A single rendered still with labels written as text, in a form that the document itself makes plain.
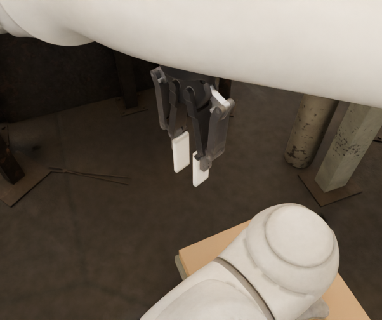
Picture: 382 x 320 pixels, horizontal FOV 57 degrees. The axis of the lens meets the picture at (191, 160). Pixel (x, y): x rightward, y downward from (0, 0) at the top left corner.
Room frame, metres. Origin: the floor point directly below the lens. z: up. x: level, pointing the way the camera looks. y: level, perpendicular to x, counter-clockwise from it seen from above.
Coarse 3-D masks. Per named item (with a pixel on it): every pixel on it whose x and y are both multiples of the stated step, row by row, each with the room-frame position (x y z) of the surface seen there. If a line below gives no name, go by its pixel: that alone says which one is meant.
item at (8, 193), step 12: (0, 144) 0.81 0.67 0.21; (0, 156) 0.79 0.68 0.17; (12, 156) 0.82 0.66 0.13; (24, 156) 0.92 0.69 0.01; (0, 168) 0.79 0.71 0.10; (12, 168) 0.80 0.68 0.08; (24, 168) 0.86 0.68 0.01; (36, 168) 0.86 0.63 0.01; (0, 180) 0.80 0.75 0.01; (12, 180) 0.78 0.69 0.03; (24, 180) 0.80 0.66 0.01; (36, 180) 0.80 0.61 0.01; (0, 192) 0.74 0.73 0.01; (12, 192) 0.74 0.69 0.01; (24, 192) 0.74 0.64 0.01; (12, 204) 0.69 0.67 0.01
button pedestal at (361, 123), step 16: (352, 112) 0.78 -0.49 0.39; (368, 112) 0.74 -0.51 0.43; (352, 128) 0.76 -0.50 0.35; (368, 128) 0.75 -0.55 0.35; (336, 144) 0.78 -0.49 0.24; (352, 144) 0.74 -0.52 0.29; (368, 144) 0.77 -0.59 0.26; (336, 160) 0.76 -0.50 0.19; (352, 160) 0.76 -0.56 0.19; (304, 176) 0.82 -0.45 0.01; (320, 176) 0.78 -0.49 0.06; (336, 176) 0.74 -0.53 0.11; (320, 192) 0.74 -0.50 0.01; (336, 192) 0.74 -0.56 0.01; (352, 192) 0.74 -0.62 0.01
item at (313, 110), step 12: (312, 96) 0.89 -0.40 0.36; (300, 108) 0.92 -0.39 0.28; (312, 108) 0.88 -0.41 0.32; (324, 108) 0.86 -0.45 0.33; (300, 120) 0.90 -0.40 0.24; (312, 120) 0.87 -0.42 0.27; (324, 120) 0.87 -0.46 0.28; (300, 132) 0.89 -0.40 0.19; (312, 132) 0.87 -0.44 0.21; (324, 132) 0.88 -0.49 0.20; (288, 144) 0.92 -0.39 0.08; (300, 144) 0.88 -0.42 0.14; (312, 144) 0.86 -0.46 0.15; (288, 156) 0.90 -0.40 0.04; (300, 156) 0.87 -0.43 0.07; (312, 156) 0.87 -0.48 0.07
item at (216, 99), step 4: (212, 88) 0.34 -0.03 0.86; (212, 92) 0.33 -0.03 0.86; (216, 92) 0.33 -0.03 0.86; (212, 96) 0.33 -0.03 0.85; (216, 96) 0.33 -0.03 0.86; (220, 96) 0.33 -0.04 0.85; (212, 100) 0.33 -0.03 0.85; (216, 100) 0.32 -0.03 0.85; (220, 100) 0.32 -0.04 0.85; (224, 100) 0.32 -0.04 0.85; (212, 104) 0.33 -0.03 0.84; (216, 104) 0.32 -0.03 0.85; (224, 104) 0.32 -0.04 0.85; (228, 104) 0.32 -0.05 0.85; (212, 108) 0.32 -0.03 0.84; (228, 108) 0.31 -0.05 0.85
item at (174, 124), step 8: (176, 80) 0.36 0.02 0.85; (176, 88) 0.35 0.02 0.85; (176, 96) 0.35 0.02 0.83; (176, 104) 0.36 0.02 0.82; (184, 104) 0.37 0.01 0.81; (176, 112) 0.36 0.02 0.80; (184, 112) 0.37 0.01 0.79; (176, 120) 0.36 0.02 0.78; (184, 120) 0.37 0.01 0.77; (176, 128) 0.36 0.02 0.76; (184, 128) 0.37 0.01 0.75
